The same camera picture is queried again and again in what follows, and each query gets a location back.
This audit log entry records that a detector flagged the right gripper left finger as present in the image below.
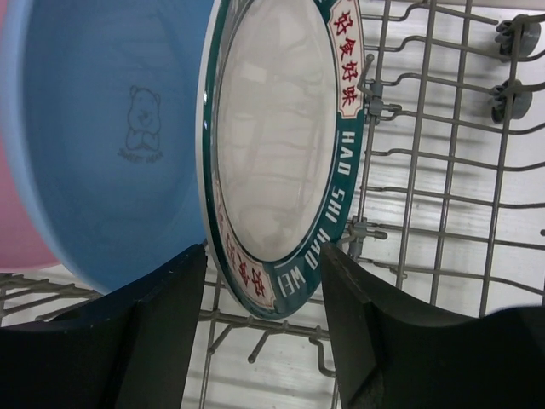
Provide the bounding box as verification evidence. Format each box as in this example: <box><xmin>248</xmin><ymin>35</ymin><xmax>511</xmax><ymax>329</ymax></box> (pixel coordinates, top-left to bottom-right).
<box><xmin>1</xmin><ymin>245</ymin><xmax>207</xmax><ymax>408</ymax></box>

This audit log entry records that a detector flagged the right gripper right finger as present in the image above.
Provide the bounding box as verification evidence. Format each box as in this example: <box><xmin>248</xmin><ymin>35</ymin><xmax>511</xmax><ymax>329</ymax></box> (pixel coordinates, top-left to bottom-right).
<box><xmin>320</xmin><ymin>245</ymin><xmax>544</xmax><ymax>408</ymax></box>

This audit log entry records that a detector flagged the white plate teal lettered rim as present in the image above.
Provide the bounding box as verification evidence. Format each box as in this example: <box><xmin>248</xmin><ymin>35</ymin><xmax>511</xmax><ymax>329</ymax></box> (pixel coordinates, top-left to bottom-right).
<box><xmin>196</xmin><ymin>0</ymin><xmax>365</xmax><ymax>320</ymax></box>

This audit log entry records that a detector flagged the pink plate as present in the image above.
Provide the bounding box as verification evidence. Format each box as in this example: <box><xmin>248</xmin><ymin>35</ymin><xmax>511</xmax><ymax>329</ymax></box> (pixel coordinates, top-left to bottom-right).
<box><xmin>0</xmin><ymin>0</ymin><xmax>65</xmax><ymax>274</ymax></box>

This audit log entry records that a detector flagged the blue plate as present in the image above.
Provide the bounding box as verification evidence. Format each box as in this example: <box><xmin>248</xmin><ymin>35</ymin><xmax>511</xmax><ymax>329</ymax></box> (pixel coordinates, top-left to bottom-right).
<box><xmin>1</xmin><ymin>1</ymin><xmax>213</xmax><ymax>293</ymax></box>

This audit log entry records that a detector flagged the grey wire dish rack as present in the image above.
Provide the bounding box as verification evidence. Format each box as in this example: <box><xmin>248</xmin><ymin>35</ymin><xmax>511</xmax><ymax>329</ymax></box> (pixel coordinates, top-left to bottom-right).
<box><xmin>0</xmin><ymin>0</ymin><xmax>545</xmax><ymax>409</ymax></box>

